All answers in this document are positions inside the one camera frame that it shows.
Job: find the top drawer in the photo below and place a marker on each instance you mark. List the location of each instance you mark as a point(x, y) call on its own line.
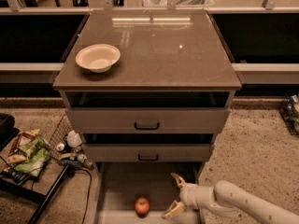
point(146, 120)

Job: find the clear plastic bin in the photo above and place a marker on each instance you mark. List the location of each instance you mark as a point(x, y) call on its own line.
point(179, 3)

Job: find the brown snack bag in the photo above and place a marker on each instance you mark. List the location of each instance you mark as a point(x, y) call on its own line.
point(15, 154)

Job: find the drawer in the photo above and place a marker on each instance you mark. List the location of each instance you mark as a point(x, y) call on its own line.
point(123, 182)
point(146, 120)
point(153, 147)

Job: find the green snack bag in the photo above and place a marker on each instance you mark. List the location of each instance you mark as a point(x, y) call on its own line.
point(36, 156)

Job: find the middle drawer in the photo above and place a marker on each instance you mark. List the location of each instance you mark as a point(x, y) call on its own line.
point(153, 147)

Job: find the wire basket left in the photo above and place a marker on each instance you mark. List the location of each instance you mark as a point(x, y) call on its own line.
point(62, 152)

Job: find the white bottle in basket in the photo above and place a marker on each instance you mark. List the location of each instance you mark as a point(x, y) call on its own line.
point(73, 139)

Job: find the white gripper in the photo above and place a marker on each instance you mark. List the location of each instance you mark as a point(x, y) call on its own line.
point(189, 194)

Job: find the bottom drawer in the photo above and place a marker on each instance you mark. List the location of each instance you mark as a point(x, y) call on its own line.
point(123, 182)

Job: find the red apple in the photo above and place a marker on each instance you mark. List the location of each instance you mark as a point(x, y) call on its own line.
point(142, 206)

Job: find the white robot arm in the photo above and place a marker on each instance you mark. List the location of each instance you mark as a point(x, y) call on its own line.
point(225, 199)

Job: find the black box left edge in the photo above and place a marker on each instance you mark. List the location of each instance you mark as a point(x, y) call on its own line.
point(7, 129)

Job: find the white bowl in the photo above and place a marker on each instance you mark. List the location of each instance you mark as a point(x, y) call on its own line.
point(98, 58)

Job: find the black bar stand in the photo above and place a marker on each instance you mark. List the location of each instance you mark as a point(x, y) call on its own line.
point(46, 200)

